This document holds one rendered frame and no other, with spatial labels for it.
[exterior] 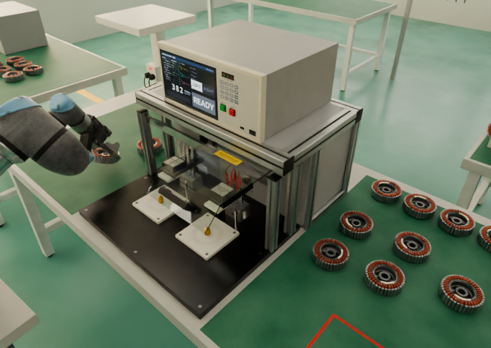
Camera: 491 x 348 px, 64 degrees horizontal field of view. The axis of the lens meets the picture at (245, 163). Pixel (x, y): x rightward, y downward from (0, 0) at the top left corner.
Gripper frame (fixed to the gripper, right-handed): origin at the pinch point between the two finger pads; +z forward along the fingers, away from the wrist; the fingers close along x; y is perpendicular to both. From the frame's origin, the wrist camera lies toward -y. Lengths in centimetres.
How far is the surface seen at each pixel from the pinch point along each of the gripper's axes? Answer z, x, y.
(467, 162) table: 43, -135, 66
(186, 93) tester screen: -33, -43, 19
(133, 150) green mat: 12.0, -0.2, 10.1
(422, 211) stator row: 14, -122, 25
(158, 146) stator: 11.0, -12.0, 15.3
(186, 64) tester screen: -42, -44, 23
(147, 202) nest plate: -5.2, -32.7, -13.1
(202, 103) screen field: -33, -50, 17
